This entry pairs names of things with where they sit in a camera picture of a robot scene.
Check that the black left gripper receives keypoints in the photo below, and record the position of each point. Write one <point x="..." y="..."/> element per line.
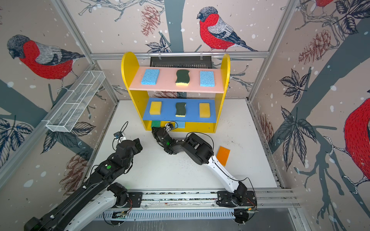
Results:
<point x="138" y="146"/>

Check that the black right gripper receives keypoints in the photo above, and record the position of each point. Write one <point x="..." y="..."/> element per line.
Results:
<point x="156" y="132"/>

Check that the light blue sponge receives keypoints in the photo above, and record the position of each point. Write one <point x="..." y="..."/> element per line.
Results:
<point x="150" y="77"/>
<point x="206" y="79"/>
<point x="181" y="124"/>

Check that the green yellow scouring sponge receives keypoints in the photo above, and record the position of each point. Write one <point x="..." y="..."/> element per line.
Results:
<point x="180" y="109"/>
<point x="183" y="78"/>

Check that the yellow orange sponge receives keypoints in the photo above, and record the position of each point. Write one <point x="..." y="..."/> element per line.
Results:
<point x="204" y="110"/>

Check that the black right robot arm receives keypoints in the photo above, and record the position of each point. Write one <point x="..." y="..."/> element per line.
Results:
<point x="202" y="153"/>

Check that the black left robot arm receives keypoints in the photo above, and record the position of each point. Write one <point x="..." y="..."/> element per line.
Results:
<point x="103" y="176"/>

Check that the yellow shelf unit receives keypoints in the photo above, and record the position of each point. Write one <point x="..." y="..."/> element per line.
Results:
<point x="169" y="94"/>

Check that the black perforated metal tray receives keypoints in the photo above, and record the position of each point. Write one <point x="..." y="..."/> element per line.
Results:
<point x="182" y="62"/>

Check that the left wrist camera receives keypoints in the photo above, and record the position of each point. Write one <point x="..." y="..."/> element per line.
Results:
<point x="119" y="136"/>

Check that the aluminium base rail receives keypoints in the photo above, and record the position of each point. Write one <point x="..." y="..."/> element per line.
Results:
<point x="206" y="199"/>

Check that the white wire basket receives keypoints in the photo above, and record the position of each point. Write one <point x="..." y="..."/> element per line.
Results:
<point x="77" y="100"/>

